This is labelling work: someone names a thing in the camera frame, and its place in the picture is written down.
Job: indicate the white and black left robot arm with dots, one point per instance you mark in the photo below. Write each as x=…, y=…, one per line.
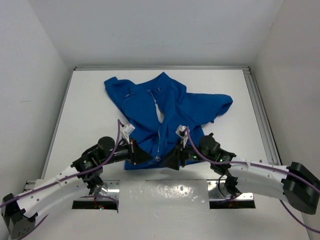
x=22, y=213

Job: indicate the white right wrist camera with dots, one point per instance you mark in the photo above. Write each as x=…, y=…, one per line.
x=181, y=131

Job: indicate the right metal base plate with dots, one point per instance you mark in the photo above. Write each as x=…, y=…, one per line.
x=217, y=191

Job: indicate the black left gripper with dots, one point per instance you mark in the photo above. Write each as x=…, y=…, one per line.
x=136, y=155

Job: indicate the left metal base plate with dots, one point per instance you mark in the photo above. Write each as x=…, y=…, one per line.
x=109, y=191

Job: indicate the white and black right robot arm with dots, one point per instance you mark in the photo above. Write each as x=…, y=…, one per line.
x=293, y=184

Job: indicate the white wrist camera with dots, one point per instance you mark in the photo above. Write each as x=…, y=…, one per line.
x=181, y=131
x=126, y=131

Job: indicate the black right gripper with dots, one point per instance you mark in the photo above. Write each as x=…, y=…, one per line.
x=173, y=161

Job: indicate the blue zip-up jacket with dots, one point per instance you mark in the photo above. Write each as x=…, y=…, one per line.
x=156, y=109

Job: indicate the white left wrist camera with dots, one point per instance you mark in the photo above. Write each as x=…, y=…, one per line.
x=126, y=131

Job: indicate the metal base plate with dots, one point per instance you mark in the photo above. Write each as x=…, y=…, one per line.
x=217, y=191
x=109, y=191

